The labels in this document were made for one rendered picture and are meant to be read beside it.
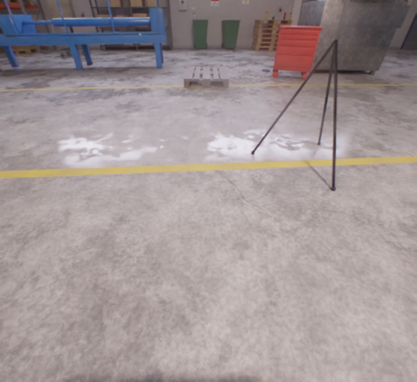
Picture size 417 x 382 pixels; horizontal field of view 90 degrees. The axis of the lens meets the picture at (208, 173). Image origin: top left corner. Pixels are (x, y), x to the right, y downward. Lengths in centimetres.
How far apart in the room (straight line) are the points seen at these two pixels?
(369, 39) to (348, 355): 577
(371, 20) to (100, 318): 620
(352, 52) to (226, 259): 550
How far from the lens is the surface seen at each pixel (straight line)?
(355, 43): 606
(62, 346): 117
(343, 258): 137
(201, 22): 958
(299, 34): 497
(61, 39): 641
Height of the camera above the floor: 100
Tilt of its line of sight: 36 degrees down
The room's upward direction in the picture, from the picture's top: straight up
